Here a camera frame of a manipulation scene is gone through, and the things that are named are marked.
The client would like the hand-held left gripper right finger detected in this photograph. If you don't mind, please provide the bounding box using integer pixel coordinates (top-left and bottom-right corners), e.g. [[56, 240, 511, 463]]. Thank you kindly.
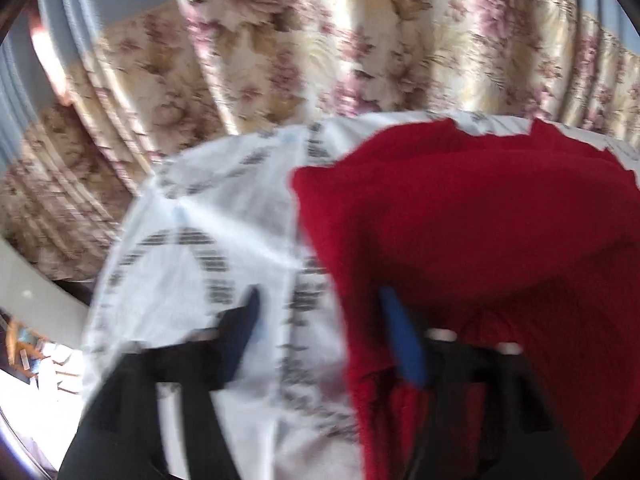
[[377, 285, 586, 480]]

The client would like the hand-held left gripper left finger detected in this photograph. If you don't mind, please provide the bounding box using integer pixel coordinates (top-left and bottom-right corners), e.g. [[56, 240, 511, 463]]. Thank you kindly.
[[57, 285, 262, 480]]

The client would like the red knit sweater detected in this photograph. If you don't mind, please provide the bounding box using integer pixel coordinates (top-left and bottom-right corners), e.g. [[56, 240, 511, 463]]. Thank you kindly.
[[291, 117, 640, 480]]

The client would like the white dotted printed bed sheet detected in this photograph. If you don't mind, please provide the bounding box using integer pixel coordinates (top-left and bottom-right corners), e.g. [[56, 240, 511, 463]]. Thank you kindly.
[[80, 110, 640, 480]]

